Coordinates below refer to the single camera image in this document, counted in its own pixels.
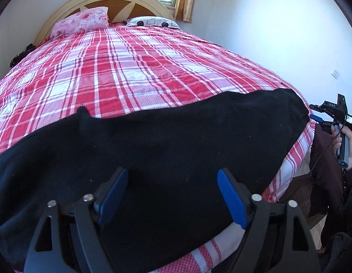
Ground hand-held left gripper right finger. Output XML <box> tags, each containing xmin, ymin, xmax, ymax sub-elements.
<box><xmin>217</xmin><ymin>168</ymin><xmax>321</xmax><ymax>273</ymax></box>

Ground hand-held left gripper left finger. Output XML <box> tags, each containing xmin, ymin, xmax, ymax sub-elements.
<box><xmin>24</xmin><ymin>167</ymin><xmax>129</xmax><ymax>273</ymax></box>

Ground black pants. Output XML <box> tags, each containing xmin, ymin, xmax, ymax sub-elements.
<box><xmin>0</xmin><ymin>88</ymin><xmax>311</xmax><ymax>272</ymax></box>

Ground person's dark maroon trousers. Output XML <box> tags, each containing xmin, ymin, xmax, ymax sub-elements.
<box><xmin>307</xmin><ymin>124</ymin><xmax>349</xmax><ymax>219</ymax></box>

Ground person's black jacket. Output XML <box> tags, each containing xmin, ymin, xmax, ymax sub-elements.
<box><xmin>318</xmin><ymin>165</ymin><xmax>352</xmax><ymax>273</ymax></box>

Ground red plaid bed sheet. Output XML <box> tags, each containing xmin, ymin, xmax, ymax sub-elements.
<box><xmin>0</xmin><ymin>23</ymin><xmax>316</xmax><ymax>273</ymax></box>

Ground yellow patterned curtain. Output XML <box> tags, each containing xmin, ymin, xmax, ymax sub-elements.
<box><xmin>174</xmin><ymin>0</ymin><xmax>199</xmax><ymax>23</ymax></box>

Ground black cloth bundle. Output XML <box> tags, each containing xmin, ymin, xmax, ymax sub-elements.
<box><xmin>9</xmin><ymin>43</ymin><xmax>36</xmax><ymax>67</ymax></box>

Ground pink floral pillow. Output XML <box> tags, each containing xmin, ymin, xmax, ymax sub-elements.
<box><xmin>50</xmin><ymin>6</ymin><xmax>110</xmax><ymax>39</ymax></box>

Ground white patterned pillow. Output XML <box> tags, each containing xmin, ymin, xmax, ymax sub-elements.
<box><xmin>123</xmin><ymin>16</ymin><xmax>181</xmax><ymax>30</ymax></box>

